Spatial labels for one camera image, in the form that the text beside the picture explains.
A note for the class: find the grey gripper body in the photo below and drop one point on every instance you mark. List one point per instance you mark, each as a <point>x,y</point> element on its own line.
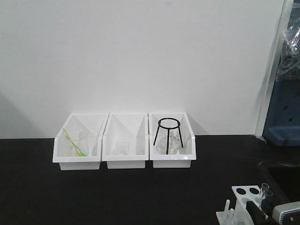
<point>287,214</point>

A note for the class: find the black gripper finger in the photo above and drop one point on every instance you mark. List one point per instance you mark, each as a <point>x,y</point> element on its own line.
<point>257,215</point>

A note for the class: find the clear glass test tube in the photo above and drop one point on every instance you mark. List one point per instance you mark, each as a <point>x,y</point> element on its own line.
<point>266,204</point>
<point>264,187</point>

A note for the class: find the white test tube rack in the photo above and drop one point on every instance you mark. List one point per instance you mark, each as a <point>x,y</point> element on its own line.
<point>239,215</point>

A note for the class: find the grey blue pegboard drying rack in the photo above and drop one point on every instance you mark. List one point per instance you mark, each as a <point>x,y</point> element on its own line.
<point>282,125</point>

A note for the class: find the black lab sink basin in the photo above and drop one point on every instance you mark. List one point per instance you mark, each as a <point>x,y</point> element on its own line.
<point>283,179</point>

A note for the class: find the clear glass flask right bin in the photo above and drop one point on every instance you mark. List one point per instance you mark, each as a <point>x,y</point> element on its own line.
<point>169,144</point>

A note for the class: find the right white storage bin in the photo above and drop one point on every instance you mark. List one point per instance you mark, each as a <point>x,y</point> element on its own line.
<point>186,154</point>

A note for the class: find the white storage bin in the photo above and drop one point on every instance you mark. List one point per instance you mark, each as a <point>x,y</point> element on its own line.
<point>133,127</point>
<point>186,154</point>
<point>63,152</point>

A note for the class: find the black metal tripod stand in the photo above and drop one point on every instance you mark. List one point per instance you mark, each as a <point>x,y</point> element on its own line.
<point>168,124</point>

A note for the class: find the clear bag of black pegs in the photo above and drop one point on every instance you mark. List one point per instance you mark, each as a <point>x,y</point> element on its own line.
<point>289,66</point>

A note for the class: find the clear glass beaker middle bin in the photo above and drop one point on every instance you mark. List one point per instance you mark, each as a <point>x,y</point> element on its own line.
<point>122,146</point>

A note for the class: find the clear glass beaker bin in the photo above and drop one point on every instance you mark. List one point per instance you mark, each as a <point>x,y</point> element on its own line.
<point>80,137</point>
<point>122,146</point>

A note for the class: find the middle white storage bin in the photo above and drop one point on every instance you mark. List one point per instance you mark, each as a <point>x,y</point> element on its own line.
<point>133,127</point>

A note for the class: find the yellow green stirring stick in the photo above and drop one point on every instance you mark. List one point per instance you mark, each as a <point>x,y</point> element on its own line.
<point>75,146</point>

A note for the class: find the left white storage bin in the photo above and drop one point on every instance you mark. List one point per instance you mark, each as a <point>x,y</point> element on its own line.
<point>63,152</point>

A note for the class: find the clear glass beaker left bin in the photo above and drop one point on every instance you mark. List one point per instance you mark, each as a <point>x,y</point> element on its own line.
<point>80,137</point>

